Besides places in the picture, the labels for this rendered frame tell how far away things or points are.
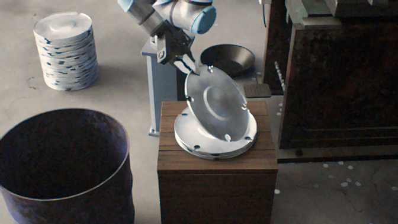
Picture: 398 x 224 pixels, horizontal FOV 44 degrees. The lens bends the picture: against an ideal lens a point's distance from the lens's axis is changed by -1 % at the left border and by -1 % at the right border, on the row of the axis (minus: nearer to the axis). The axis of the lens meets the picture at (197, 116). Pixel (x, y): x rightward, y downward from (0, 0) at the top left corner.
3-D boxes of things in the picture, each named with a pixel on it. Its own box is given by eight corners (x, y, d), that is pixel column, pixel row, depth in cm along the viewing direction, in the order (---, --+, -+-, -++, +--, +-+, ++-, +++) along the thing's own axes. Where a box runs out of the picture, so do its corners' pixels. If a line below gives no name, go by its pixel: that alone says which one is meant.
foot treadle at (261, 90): (244, 105, 229) (245, 96, 226) (242, 93, 237) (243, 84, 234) (369, 102, 231) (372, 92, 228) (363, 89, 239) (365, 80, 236)
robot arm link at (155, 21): (150, 16, 157) (135, 30, 162) (160, 27, 159) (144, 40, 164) (159, 6, 163) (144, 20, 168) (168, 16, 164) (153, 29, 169)
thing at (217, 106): (196, 140, 154) (197, 139, 153) (176, 60, 164) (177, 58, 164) (257, 144, 173) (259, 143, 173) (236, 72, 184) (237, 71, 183)
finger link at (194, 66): (209, 63, 170) (191, 44, 167) (204, 73, 165) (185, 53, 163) (203, 68, 172) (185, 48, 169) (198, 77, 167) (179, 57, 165)
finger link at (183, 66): (202, 68, 172) (185, 49, 169) (197, 77, 168) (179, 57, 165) (196, 72, 174) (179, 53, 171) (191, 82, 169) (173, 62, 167)
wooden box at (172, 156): (161, 236, 184) (156, 170, 163) (166, 165, 214) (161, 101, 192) (269, 236, 184) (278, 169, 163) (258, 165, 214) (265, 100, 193)
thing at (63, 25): (70, 44, 235) (69, 43, 235) (21, 33, 244) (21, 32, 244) (102, 18, 256) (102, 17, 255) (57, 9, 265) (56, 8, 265)
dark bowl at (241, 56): (201, 85, 262) (201, 73, 258) (198, 55, 286) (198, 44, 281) (257, 83, 263) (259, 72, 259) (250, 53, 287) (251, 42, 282)
